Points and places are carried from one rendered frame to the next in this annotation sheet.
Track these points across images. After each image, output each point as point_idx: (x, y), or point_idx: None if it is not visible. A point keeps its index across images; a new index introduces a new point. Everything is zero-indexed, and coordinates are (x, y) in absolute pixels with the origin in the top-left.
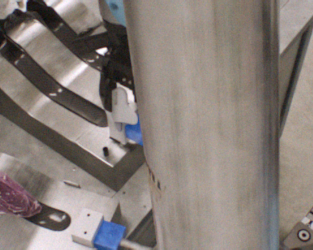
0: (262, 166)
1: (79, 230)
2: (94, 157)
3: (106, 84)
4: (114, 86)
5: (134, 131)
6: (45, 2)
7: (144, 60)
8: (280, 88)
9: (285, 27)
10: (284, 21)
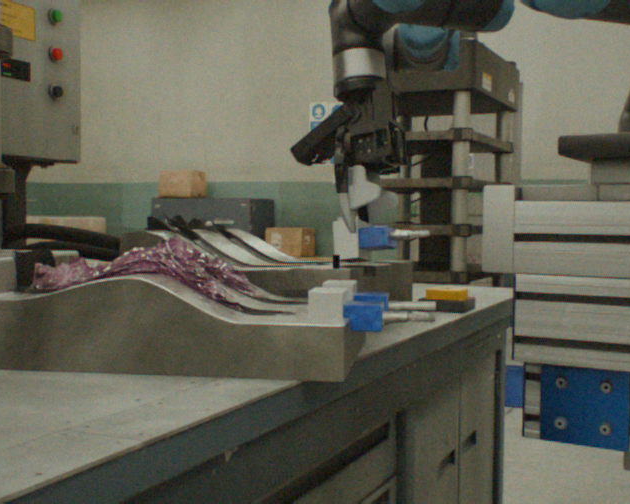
0: None
1: (332, 282)
2: (319, 276)
3: (343, 152)
4: (349, 163)
5: (372, 228)
6: (212, 222)
7: None
8: (485, 477)
9: (482, 300)
10: (479, 299)
